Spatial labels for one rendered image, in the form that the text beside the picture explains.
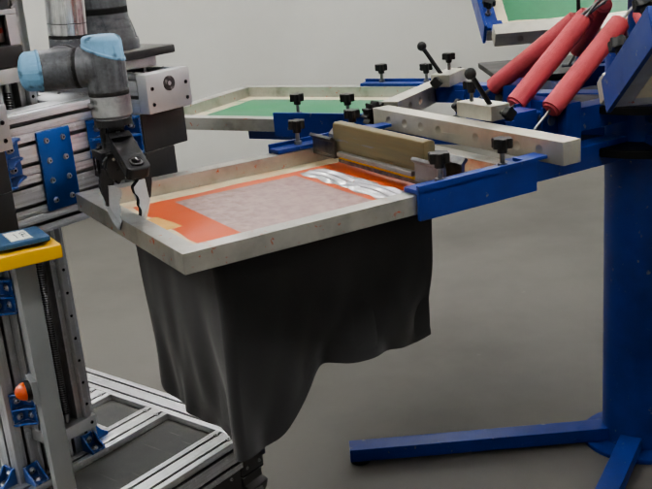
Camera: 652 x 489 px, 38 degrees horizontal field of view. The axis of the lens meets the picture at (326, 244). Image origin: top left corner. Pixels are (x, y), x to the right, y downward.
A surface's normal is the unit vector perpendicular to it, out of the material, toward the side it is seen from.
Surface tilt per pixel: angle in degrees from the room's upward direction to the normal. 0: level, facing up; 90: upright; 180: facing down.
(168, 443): 0
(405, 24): 90
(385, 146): 90
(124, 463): 0
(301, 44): 90
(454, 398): 0
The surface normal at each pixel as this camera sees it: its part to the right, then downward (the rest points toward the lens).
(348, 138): -0.85, 0.22
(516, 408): -0.08, -0.95
